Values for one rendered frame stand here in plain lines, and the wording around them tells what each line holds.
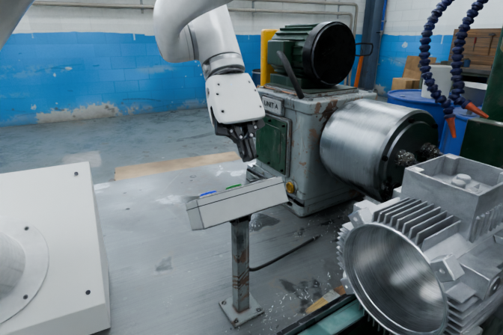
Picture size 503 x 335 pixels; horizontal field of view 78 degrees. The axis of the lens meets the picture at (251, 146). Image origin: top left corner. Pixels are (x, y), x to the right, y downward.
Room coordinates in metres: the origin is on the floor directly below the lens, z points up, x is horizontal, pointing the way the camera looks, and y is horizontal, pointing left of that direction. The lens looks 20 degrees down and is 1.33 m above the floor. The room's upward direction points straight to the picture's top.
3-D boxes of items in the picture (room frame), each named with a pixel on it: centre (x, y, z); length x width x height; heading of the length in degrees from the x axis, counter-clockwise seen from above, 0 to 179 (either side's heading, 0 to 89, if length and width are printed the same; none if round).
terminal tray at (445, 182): (0.41, -0.30, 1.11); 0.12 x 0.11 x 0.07; 121
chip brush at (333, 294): (0.53, -0.20, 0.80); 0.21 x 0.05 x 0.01; 128
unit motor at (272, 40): (1.06, -0.14, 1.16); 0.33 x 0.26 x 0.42; 31
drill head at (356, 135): (0.83, -0.31, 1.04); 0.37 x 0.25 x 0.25; 31
